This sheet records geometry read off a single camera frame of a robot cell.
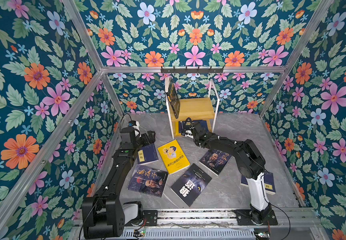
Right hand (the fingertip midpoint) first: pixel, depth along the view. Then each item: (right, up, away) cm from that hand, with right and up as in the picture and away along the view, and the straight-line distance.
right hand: (200, 127), depth 99 cm
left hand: (-30, -2, -17) cm, 35 cm away
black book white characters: (-7, -33, -15) cm, 37 cm away
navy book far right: (+38, -31, -15) cm, 51 cm away
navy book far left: (-35, -18, -3) cm, 40 cm away
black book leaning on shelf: (-18, +18, -15) cm, 29 cm away
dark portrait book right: (+8, -21, -6) cm, 24 cm away
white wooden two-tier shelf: (-2, +10, -6) cm, 12 cm away
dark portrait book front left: (-32, -31, -15) cm, 47 cm away
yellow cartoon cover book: (-18, -19, -4) cm, 27 cm away
